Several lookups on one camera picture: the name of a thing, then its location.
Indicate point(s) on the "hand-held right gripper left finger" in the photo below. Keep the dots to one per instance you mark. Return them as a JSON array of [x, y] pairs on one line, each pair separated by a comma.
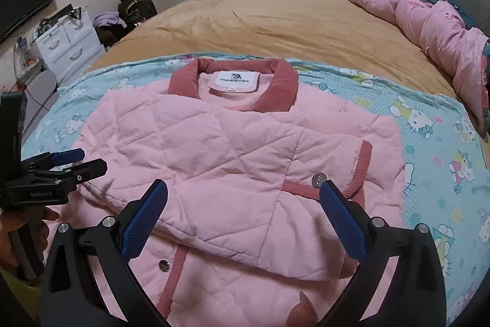
[[147, 219]]

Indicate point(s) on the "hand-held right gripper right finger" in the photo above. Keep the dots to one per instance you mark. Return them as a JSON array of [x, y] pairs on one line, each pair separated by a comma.
[[340, 219]]

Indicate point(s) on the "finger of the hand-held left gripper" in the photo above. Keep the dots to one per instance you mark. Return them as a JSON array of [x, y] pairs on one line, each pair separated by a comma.
[[88, 169], [63, 156]]

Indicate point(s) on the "pink quilted jacket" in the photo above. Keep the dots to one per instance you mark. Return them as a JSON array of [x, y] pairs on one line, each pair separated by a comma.
[[229, 158]]

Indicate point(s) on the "dark clothes pile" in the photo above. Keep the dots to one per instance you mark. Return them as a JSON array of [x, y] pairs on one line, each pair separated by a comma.
[[111, 36]]

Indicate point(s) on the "purple clothes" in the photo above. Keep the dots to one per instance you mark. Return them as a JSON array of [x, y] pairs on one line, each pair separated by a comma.
[[109, 18]]

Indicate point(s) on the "person's left hand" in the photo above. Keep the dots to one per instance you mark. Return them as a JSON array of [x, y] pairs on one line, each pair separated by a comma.
[[48, 216]]

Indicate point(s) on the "person's right hand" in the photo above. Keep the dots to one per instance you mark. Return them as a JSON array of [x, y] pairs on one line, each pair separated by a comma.
[[302, 313]]

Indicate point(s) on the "grey chair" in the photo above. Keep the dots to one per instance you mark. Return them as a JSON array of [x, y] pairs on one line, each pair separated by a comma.
[[38, 97]]

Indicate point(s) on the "white drawer cabinet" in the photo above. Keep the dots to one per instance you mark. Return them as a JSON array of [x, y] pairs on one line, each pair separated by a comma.
[[69, 47]]

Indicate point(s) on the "blue cartoon printed blanket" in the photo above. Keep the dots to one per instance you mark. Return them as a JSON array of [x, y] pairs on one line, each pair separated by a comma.
[[440, 143]]

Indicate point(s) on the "black flat panel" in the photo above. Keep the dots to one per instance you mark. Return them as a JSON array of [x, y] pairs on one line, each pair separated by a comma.
[[63, 16]]

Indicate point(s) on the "black television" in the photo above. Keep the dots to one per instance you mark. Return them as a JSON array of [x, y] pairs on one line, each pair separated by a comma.
[[26, 1]]

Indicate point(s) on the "black bag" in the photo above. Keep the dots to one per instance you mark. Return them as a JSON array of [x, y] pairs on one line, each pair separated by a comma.
[[136, 11]]

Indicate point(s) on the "bed with tan sheet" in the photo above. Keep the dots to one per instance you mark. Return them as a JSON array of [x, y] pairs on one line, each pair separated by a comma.
[[287, 20]]

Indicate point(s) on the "pink floral quilt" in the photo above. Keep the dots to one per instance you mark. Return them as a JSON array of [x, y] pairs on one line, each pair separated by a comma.
[[432, 24]]

